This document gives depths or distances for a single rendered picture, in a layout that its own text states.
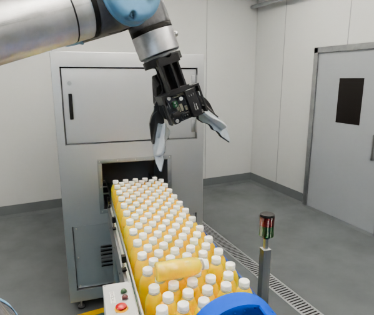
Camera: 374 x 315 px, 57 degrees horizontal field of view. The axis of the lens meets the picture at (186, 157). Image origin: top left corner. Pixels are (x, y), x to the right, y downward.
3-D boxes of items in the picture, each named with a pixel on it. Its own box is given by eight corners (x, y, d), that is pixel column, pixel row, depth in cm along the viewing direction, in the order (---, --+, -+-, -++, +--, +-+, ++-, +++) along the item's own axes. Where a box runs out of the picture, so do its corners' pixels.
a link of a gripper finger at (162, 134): (150, 173, 61) (163, 122, 61) (145, 167, 67) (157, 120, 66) (167, 177, 62) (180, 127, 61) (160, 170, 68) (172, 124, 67)
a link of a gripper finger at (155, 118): (145, 142, 65) (157, 95, 64) (144, 140, 66) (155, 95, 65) (169, 147, 66) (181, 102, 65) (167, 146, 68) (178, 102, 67)
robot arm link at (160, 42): (129, 43, 64) (170, 29, 65) (138, 67, 65) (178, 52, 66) (134, 36, 57) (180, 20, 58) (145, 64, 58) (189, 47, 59)
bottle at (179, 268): (158, 282, 122) (208, 274, 127) (155, 261, 124) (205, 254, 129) (155, 282, 128) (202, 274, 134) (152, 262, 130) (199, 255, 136)
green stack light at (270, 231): (263, 239, 146) (263, 229, 145) (256, 233, 152) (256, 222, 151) (276, 237, 148) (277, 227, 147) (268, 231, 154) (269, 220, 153)
